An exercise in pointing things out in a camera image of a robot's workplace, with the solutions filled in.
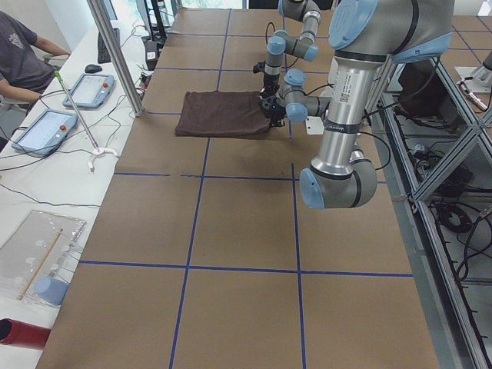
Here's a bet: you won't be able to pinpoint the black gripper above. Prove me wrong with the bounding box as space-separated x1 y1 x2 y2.
268 103 285 128
261 73 280 99

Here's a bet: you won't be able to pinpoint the brown t-shirt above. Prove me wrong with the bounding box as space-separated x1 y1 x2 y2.
175 91 270 138

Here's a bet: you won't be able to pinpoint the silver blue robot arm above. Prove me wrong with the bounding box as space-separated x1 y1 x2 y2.
258 0 321 98
277 1 454 209

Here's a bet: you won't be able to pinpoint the black keyboard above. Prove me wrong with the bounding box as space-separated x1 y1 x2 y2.
97 28 120 64

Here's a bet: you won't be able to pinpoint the upper teach pendant tablet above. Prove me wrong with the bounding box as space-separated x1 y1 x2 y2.
69 73 115 109

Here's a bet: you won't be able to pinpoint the teach pendant tablet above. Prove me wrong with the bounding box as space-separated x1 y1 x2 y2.
69 73 115 109
12 109 78 157

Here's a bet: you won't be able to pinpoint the black computer mouse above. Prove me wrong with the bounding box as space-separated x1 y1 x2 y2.
85 64 102 74

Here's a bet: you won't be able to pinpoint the lower teach pendant tablet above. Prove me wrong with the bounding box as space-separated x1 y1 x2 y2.
12 109 78 157

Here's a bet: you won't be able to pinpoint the seated person in grey shirt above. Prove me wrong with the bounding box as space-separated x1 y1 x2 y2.
1 12 71 105

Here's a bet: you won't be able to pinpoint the blue cup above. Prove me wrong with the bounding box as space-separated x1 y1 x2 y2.
35 277 69 306

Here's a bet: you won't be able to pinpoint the red cylinder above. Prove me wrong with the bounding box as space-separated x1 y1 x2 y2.
1 318 51 350

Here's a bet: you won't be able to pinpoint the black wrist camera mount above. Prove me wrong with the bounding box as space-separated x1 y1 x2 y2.
252 61 265 74

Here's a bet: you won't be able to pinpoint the aluminium frame post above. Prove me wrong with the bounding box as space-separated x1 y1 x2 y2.
87 0 144 117

